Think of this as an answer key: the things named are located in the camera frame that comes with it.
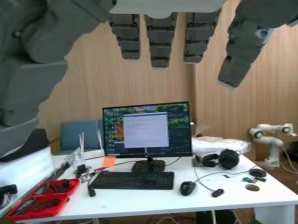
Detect red tray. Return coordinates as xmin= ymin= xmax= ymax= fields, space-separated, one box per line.
xmin=31 ymin=177 xmax=81 ymax=202
xmin=5 ymin=192 xmax=71 ymax=222

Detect black computer mouse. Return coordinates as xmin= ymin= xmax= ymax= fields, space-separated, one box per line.
xmin=178 ymin=180 xmax=198 ymax=197

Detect white desk with keyboard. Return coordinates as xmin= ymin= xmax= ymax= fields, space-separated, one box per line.
xmin=15 ymin=152 xmax=298 ymax=224

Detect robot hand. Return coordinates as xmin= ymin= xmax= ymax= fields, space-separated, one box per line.
xmin=0 ymin=0 xmax=298 ymax=158

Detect black keyboard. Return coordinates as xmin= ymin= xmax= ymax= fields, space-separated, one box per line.
xmin=89 ymin=170 xmax=175 ymax=191

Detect white router with antennas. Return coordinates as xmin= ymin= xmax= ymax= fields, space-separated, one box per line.
xmin=77 ymin=129 xmax=106 ymax=160

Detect black headphones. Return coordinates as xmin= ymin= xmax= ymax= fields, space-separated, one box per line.
xmin=194 ymin=148 xmax=242 ymax=171

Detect small white jointed device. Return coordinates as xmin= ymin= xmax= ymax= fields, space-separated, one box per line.
xmin=247 ymin=122 xmax=298 ymax=170

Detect computer monitor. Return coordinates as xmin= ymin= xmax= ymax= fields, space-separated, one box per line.
xmin=101 ymin=101 xmax=194 ymax=173

